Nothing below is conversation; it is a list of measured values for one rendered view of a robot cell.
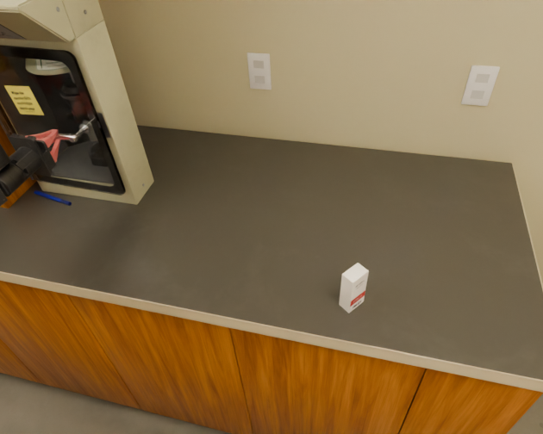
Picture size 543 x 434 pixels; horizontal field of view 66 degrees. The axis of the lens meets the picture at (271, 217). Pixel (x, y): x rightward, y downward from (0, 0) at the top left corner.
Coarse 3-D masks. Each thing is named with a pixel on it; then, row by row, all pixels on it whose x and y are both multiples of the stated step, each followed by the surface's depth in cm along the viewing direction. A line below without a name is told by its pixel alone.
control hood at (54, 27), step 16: (0, 0) 76; (16, 0) 76; (32, 0) 77; (48, 0) 80; (0, 16) 78; (16, 16) 77; (32, 16) 77; (48, 16) 80; (64, 16) 84; (16, 32) 85; (32, 32) 83; (48, 32) 82; (64, 32) 85
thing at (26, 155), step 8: (16, 136) 92; (32, 136) 91; (16, 144) 93; (24, 144) 92; (32, 144) 92; (16, 152) 91; (24, 152) 92; (32, 152) 92; (40, 152) 93; (16, 160) 90; (24, 160) 91; (32, 160) 92; (40, 160) 94; (24, 168) 90; (32, 168) 92; (40, 168) 96; (48, 168) 96; (48, 176) 98
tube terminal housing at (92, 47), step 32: (64, 0) 84; (96, 0) 92; (96, 32) 94; (96, 64) 95; (96, 96) 98; (128, 128) 111; (128, 160) 114; (64, 192) 125; (96, 192) 122; (128, 192) 118
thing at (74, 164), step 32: (0, 64) 96; (32, 64) 94; (64, 64) 91; (0, 96) 104; (64, 96) 97; (32, 128) 108; (64, 128) 105; (96, 128) 101; (64, 160) 113; (96, 160) 109
